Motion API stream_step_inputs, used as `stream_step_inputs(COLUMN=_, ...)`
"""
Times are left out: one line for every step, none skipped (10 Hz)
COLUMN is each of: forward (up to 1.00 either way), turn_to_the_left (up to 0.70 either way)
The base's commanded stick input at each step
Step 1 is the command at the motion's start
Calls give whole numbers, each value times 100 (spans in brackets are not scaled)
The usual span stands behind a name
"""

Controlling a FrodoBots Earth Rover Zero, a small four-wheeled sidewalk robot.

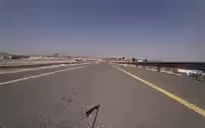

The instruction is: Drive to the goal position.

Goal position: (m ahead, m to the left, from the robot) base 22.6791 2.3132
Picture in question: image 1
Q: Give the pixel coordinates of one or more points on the dark metal guardrail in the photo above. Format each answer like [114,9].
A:
[176,64]

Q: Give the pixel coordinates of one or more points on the robot's own part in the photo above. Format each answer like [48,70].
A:
[92,110]

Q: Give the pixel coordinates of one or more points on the grey asphalt road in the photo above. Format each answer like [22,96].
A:
[103,87]

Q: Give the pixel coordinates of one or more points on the white painted line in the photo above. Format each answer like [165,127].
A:
[33,76]

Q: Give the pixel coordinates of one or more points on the distant low buildings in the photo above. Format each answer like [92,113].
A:
[136,60]

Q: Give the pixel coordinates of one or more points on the yellow painted line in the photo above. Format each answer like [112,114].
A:
[163,91]

